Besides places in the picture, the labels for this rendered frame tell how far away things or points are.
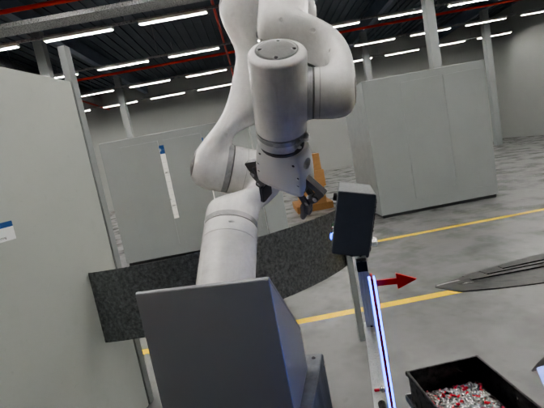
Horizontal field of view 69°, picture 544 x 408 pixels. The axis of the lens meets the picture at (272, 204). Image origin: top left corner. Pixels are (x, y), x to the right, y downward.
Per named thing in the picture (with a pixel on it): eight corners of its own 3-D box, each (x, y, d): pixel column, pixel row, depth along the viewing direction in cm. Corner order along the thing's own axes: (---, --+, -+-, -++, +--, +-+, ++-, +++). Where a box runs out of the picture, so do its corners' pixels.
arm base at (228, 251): (155, 295, 72) (172, 213, 83) (199, 330, 87) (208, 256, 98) (254, 283, 68) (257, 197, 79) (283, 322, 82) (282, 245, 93)
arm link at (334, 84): (345, 10, 76) (354, 132, 61) (262, 14, 78) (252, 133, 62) (349, -38, 68) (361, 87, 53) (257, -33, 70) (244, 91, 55)
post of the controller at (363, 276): (376, 326, 113) (366, 260, 110) (366, 327, 113) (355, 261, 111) (376, 321, 115) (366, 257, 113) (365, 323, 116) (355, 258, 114)
